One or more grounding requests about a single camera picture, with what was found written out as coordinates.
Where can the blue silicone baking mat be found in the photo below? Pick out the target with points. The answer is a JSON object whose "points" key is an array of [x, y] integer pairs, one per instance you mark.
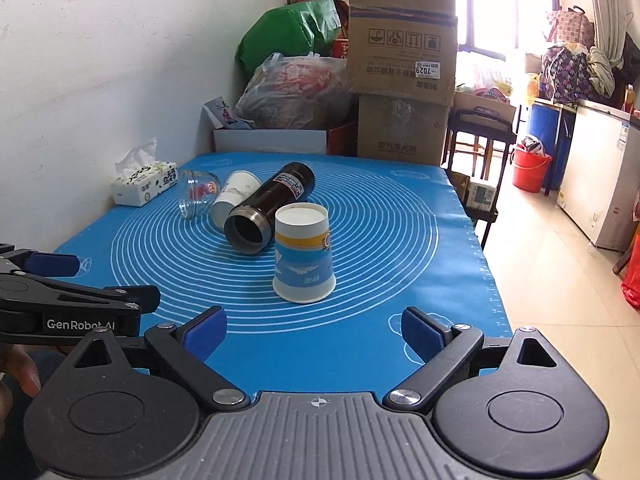
{"points": [[318, 318]]}

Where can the white printed carton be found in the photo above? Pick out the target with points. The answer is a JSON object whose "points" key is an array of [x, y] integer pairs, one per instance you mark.
{"points": [[221, 116]]}

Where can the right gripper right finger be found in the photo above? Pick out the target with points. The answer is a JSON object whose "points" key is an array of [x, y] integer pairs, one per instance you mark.
{"points": [[446, 353]]}

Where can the blue sailboat paper cup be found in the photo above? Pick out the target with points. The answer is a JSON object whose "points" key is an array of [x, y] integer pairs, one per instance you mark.
{"points": [[303, 265]]}

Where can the upper cardboard box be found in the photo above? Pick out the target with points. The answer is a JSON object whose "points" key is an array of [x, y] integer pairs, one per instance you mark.
{"points": [[403, 48]]}

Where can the green bag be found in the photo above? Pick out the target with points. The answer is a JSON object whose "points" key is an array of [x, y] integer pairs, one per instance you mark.
{"points": [[294, 30]]}

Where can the cardboard box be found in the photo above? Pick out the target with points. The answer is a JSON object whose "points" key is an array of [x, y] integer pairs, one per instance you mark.
{"points": [[401, 130], [403, 48]]}

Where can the lower cardboard box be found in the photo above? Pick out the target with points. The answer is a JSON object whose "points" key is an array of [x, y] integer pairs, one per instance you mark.
{"points": [[401, 130]]}

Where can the black thermos bottle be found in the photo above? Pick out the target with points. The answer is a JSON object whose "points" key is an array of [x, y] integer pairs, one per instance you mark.
{"points": [[249, 227]]}

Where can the white tissue pack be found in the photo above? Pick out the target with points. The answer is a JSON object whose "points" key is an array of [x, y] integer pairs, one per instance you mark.
{"points": [[141, 176]]}

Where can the purple patterned bag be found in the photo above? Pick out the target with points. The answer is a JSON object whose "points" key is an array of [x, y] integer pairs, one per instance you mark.
{"points": [[564, 77]]}

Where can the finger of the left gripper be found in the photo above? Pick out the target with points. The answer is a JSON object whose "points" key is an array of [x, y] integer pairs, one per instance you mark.
{"points": [[52, 265], [146, 297]]}

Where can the red bucket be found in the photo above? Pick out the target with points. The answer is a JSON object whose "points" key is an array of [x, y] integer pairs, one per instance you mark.
{"points": [[529, 169]]}

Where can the white flat box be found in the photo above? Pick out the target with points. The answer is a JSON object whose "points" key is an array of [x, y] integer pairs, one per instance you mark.
{"points": [[338, 141]]}

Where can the white chest freezer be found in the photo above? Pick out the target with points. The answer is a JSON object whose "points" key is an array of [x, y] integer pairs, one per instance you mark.
{"points": [[601, 177]]}

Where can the clear plastic bag red contents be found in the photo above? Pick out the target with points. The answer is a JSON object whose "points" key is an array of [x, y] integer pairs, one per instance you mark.
{"points": [[296, 92]]}

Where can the black stool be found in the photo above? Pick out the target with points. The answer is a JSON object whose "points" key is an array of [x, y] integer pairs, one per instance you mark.
{"points": [[475, 133]]}

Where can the white paper cup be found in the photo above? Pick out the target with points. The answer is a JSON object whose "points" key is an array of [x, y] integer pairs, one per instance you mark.
{"points": [[239, 186]]}

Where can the person's left hand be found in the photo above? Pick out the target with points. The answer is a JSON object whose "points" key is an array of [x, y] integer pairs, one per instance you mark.
{"points": [[23, 372]]}

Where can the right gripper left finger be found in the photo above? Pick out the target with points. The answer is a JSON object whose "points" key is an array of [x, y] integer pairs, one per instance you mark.
{"points": [[179, 354]]}

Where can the clear glass jar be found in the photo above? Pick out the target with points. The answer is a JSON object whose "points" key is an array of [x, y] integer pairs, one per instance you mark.
{"points": [[197, 191]]}

